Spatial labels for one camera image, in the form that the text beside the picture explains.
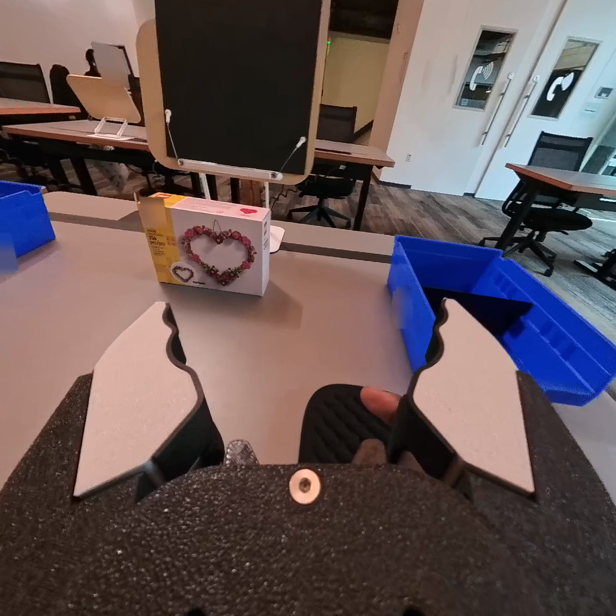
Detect person's right hand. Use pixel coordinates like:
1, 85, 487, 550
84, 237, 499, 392
361, 387, 404, 425

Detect blue plastic bin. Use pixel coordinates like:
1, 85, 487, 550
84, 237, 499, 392
387, 235, 616, 406
0, 180, 56, 272

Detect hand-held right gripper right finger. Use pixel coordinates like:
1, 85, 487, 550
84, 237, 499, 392
387, 297, 537, 501

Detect black wood-framed board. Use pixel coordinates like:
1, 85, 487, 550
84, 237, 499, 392
136, 0, 332, 184

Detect brown top office desk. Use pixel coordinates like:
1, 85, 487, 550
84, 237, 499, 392
2, 120, 159, 193
0, 98, 81, 193
505, 164, 616, 251
202, 139, 396, 232

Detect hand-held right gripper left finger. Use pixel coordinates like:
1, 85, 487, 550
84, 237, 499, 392
71, 301, 227, 502

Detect plain wooden board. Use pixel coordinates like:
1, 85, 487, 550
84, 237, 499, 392
66, 73, 141, 125

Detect white monitor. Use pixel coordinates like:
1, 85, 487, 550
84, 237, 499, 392
91, 42, 132, 90

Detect black mesh wrist pad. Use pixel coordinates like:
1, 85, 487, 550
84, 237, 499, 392
298, 383, 402, 466

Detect clear acrylic stand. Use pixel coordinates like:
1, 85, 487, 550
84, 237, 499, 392
94, 117, 129, 139

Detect white door with window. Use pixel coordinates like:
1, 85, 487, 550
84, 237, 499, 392
433, 0, 569, 195
474, 0, 609, 198

